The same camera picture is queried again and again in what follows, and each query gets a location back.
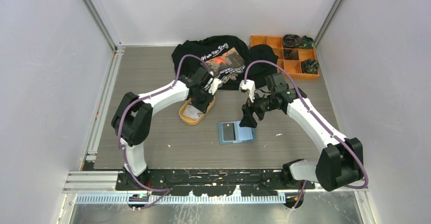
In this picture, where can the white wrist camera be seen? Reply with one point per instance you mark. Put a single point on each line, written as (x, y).
(249, 87)
(214, 85)

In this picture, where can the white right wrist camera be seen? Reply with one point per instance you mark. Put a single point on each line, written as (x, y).
(249, 87)

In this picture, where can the green rolled sock top right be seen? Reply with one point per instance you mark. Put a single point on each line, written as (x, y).
(307, 42)

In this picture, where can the dark rolled sock top left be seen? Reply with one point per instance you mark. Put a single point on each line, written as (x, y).
(292, 41)

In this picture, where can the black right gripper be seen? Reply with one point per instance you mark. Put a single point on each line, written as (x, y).
(248, 120)

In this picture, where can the yellow oval tray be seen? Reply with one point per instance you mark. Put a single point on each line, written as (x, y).
(187, 120)

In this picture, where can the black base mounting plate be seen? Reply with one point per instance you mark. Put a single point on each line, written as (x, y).
(218, 182)

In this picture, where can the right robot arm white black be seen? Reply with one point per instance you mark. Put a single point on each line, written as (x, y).
(340, 161)

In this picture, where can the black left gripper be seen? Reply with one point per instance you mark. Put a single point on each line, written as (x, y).
(203, 107)

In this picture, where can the dark sock middle compartment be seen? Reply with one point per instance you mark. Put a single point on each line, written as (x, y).
(290, 54)

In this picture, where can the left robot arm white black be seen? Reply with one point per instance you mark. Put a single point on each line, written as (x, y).
(132, 120)

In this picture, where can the black printed t-shirt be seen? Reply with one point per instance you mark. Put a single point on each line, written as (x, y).
(228, 57)

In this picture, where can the orange wooden compartment tray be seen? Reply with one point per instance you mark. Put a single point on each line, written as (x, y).
(292, 67)

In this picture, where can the green patterned sock lower right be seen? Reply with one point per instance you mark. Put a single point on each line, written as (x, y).
(310, 66)

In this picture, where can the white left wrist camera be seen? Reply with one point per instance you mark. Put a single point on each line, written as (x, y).
(214, 85)

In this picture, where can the blue leather card holder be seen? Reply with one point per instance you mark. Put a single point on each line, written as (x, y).
(232, 133)

